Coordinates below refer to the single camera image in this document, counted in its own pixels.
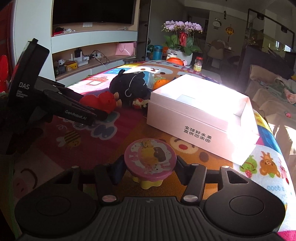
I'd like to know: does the black television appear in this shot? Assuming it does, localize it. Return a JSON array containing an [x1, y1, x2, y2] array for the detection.
[[52, 0, 136, 25]]

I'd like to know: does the purple orchid flower pot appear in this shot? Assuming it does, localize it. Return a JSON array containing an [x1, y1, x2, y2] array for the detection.
[[162, 20, 203, 66]]

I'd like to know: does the pink round tin toy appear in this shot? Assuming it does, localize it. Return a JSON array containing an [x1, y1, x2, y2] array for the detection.
[[124, 138, 177, 190]]

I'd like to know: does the white cardboard box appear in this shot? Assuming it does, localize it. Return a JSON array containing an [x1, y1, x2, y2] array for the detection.
[[147, 74, 259, 165]]

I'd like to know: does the blue water bottle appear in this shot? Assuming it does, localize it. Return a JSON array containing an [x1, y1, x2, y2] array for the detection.
[[152, 45, 163, 60]]

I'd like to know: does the grey sofa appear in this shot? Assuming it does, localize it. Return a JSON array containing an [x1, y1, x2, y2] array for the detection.
[[245, 65, 295, 120]]

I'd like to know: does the black plush toy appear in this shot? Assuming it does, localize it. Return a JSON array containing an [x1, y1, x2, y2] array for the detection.
[[109, 69, 151, 105]]

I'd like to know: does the red doll keychain toy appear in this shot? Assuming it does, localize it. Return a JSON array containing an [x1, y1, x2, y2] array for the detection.
[[79, 91, 122, 114]]

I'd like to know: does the colourful cartoon play mat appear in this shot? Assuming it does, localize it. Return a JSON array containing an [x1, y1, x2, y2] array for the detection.
[[0, 59, 296, 241]]

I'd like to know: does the red lid glass jar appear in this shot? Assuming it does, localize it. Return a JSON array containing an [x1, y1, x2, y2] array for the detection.
[[193, 57, 203, 72]]

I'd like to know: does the pink paper bag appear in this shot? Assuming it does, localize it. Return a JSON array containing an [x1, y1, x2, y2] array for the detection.
[[115, 42, 134, 56]]

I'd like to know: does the glass fish tank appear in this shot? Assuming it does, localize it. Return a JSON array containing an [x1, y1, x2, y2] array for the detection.
[[245, 9, 295, 58]]

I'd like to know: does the orange round lid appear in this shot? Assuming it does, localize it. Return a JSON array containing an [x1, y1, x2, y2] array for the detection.
[[167, 57, 187, 66]]

